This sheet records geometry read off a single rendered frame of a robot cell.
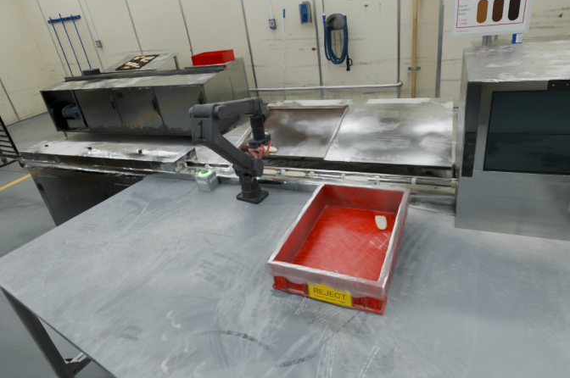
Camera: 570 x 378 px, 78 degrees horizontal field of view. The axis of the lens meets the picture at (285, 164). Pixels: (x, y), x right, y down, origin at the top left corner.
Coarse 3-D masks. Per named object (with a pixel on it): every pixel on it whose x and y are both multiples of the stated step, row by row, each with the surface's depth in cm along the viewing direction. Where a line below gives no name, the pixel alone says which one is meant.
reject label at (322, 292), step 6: (312, 288) 94; (318, 288) 93; (324, 288) 92; (312, 294) 95; (318, 294) 94; (324, 294) 93; (330, 294) 92; (336, 294) 91; (342, 294) 90; (324, 300) 94; (330, 300) 93; (336, 300) 92; (342, 300) 91; (348, 300) 90; (348, 306) 91
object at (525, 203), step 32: (480, 64) 109; (512, 64) 103; (544, 64) 99; (480, 96) 142; (480, 128) 98; (480, 160) 102; (480, 192) 107; (512, 192) 103; (544, 192) 100; (480, 224) 111; (512, 224) 107; (544, 224) 103
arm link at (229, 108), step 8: (224, 104) 122; (232, 104) 128; (240, 104) 133; (248, 104) 140; (256, 104) 145; (216, 112) 112; (224, 112) 116; (232, 112) 128; (240, 112) 134; (248, 112) 141
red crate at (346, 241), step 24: (336, 216) 129; (360, 216) 127; (384, 216) 125; (312, 240) 119; (336, 240) 117; (360, 240) 115; (384, 240) 114; (312, 264) 108; (336, 264) 107; (360, 264) 105; (288, 288) 99
